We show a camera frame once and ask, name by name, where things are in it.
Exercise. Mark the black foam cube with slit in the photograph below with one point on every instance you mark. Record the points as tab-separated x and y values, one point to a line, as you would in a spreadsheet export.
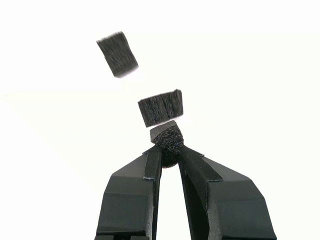
160	110

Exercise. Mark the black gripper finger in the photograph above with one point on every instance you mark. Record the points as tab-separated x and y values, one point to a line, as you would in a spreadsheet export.
232	205
130	200

